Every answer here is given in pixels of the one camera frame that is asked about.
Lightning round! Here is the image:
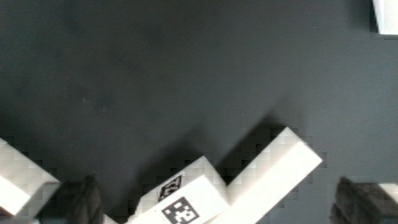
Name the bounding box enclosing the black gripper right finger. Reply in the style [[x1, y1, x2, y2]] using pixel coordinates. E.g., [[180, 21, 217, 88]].
[[331, 177, 398, 224]]

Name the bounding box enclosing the white table leg far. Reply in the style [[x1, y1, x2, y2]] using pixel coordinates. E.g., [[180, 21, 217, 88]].
[[0, 139, 61, 224]]

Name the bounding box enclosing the white square tabletop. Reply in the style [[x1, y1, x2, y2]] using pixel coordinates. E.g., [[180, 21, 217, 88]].
[[214, 128, 322, 224]]

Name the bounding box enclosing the white L-shaped obstacle fence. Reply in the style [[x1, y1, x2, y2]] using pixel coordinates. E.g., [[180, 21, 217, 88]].
[[372, 0, 398, 35]]

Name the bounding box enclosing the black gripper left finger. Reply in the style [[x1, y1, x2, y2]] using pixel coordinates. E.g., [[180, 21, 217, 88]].
[[39, 176, 105, 224]]

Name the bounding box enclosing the white table leg with tag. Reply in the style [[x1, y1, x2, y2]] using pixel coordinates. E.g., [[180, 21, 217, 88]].
[[127, 156, 230, 224]]

